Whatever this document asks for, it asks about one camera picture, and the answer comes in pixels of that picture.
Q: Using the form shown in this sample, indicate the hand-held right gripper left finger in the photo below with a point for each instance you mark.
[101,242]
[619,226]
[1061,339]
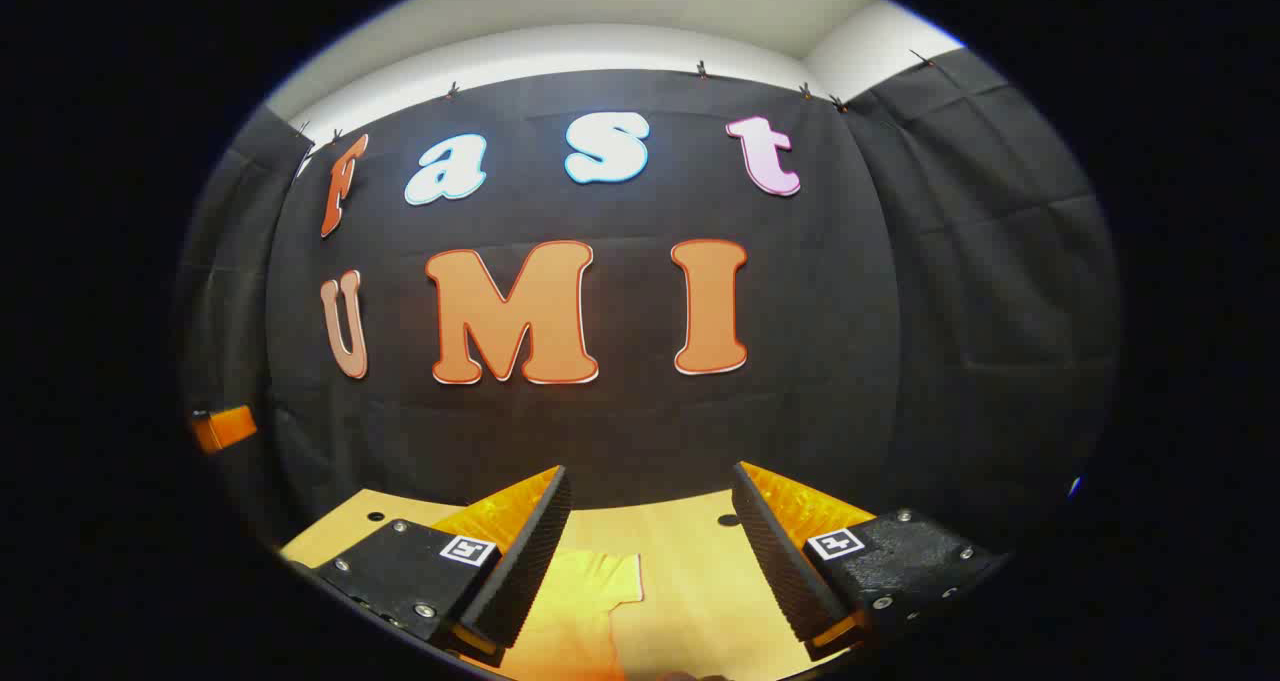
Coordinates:
[525,561]

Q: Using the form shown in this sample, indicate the orange T-shirt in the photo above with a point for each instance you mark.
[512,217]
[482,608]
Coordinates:
[580,611]

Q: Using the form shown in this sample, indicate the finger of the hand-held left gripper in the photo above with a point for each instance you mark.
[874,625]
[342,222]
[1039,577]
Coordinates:
[225,428]

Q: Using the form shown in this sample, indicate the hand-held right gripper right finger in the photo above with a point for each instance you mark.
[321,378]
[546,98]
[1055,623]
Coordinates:
[780,561]

